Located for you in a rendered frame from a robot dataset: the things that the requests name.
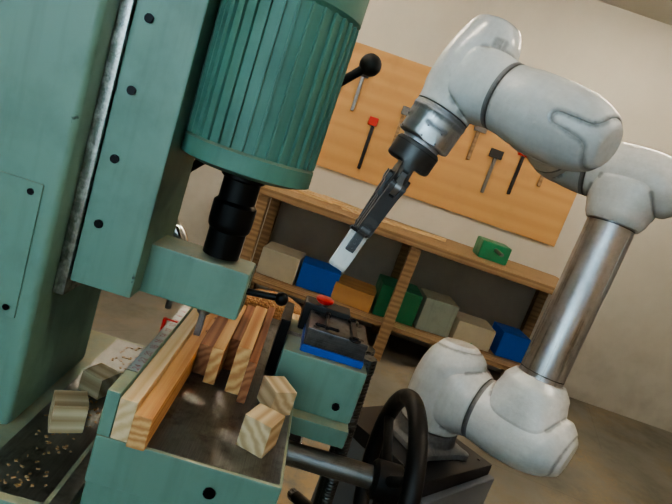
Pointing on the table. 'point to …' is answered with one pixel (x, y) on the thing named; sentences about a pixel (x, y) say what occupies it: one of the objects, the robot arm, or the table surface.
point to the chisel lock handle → (269, 296)
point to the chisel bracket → (197, 278)
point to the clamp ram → (281, 337)
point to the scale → (157, 340)
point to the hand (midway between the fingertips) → (348, 249)
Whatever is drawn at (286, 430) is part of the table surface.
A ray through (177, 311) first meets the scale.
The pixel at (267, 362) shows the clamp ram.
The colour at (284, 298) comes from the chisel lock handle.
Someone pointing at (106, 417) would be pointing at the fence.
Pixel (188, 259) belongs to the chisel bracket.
